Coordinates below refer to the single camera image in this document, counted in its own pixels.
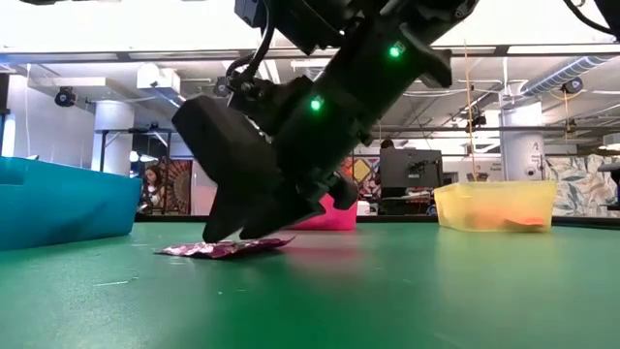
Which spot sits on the white ceiling air unit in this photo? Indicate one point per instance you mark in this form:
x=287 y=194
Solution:
x=157 y=80

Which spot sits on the colourful pattern panel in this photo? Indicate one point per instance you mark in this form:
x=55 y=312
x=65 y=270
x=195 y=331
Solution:
x=363 y=169

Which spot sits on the yellow plastic bin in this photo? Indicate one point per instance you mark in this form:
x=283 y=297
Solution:
x=494 y=201

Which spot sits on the person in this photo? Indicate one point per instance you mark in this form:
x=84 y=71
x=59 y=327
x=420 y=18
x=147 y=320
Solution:
x=387 y=144
x=152 y=189

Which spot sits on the black gantry frame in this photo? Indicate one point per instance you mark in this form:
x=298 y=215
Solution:
x=484 y=130

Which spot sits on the purple Skittles pack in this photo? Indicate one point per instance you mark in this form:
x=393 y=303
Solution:
x=218 y=249

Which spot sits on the white round pillar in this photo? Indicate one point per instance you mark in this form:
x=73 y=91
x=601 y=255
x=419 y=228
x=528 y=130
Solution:
x=112 y=140
x=522 y=145

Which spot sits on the black ceiling spotlight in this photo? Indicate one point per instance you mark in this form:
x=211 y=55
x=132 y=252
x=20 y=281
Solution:
x=65 y=96
x=221 y=88

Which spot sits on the leaf pattern wall panel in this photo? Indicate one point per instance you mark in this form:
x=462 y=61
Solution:
x=581 y=186

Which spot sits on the dark overhead beam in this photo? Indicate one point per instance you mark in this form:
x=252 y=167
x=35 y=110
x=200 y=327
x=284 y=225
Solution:
x=97 y=52

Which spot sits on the blue plastic bin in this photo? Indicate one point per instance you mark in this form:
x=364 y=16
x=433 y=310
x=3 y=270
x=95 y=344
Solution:
x=63 y=203

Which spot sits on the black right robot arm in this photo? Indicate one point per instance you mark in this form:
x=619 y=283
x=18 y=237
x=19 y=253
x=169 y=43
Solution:
x=412 y=29

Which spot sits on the green table mat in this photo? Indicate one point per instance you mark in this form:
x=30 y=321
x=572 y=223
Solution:
x=387 y=300

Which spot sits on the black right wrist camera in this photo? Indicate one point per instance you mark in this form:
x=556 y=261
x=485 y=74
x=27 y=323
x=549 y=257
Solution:
x=271 y=99

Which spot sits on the orange Reese's pack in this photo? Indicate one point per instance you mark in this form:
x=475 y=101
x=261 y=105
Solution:
x=525 y=223
x=482 y=222

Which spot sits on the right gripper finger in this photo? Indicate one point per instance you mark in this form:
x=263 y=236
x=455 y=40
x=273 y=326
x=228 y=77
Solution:
x=232 y=155
x=286 y=208

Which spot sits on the black monitor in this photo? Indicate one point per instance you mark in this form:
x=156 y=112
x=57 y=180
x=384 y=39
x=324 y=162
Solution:
x=411 y=168

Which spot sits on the pink plastic bin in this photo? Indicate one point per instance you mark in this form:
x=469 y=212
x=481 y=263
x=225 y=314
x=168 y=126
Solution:
x=334 y=220

